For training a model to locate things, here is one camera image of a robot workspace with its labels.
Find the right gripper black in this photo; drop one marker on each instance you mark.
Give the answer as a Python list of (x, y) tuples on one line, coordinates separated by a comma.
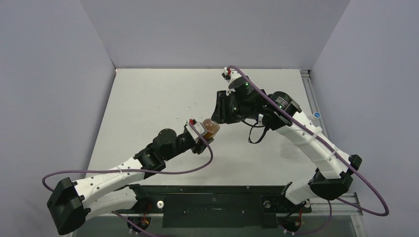
[(221, 107)]

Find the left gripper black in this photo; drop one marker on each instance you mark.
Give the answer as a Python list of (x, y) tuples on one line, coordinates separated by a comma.
[(198, 145)]

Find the tea bottle red label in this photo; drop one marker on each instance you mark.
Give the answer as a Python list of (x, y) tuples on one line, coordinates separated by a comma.
[(212, 128)]

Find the blue white bottle cap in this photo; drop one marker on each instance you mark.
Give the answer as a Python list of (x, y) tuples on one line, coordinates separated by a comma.
[(317, 115)]

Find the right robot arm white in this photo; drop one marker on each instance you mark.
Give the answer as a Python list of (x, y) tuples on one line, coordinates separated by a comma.
[(332, 177)]

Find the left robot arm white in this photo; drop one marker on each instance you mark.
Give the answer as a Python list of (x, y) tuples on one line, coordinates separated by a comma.
[(73, 202)]

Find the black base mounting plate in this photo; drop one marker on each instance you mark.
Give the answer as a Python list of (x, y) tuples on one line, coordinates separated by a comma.
[(215, 206)]

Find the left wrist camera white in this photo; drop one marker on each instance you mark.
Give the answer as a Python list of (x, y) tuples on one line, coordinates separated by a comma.
[(195, 129)]

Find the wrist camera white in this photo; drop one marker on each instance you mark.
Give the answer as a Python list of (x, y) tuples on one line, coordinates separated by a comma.
[(195, 129), (230, 75)]

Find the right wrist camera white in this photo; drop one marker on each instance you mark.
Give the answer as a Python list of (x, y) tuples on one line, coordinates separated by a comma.
[(230, 75)]

